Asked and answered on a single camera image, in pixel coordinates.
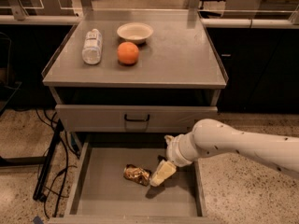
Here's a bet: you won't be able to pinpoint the black desk leg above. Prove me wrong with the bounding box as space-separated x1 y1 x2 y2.
0 120 64 202

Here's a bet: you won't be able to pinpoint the open grey lower drawer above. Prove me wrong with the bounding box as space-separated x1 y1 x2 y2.
49 133 220 224

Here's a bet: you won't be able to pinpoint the clear plastic water bottle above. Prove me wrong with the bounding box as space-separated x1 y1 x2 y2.
82 29 103 65

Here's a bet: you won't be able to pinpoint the black floor cables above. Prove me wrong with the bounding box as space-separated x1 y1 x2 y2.
32 108 81 219

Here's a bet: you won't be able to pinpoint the dark cabinet right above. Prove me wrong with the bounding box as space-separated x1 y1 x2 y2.
206 28 299 114

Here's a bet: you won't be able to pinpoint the grey metal drawer cabinet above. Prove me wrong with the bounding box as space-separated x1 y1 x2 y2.
41 8 229 224

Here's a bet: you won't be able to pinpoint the closed grey upper drawer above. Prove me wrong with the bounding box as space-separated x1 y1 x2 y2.
56 105 218 133

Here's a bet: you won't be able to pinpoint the white horizontal rail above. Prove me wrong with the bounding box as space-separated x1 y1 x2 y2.
0 15 299 29

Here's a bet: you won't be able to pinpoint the orange fruit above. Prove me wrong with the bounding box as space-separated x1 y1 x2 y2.
117 42 139 64

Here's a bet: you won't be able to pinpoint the crushed orange gold can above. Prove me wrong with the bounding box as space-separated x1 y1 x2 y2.
123 164 151 186

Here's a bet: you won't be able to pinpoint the white paper bowl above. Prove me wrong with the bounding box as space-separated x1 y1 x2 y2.
117 22 153 44

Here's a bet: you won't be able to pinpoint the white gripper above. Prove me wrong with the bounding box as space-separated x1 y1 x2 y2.
149 133 199 187

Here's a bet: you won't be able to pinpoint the black drawer handle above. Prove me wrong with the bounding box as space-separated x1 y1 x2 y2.
124 114 150 122

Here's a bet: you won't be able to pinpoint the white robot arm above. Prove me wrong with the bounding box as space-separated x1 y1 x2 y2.
149 119 299 187

